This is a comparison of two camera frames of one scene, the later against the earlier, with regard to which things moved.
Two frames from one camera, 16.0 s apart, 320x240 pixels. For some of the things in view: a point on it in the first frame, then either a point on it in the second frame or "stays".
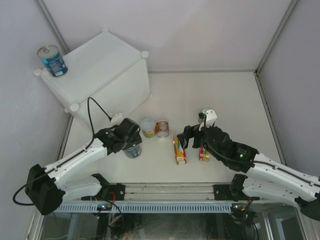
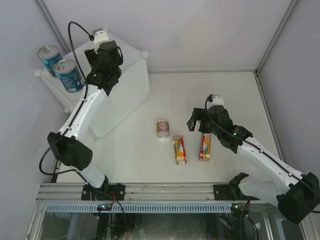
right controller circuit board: x=239 y=206 stays
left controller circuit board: x=104 y=207 stays
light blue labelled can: x=53 y=60 stays
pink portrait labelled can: x=162 y=128 stays
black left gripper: x=134 y=140 -> x=92 y=57
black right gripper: x=184 y=137 -> x=199 y=114
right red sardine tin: x=204 y=155 stays
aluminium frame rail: x=170 y=192 stays
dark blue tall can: x=134 y=152 -> x=69 y=74
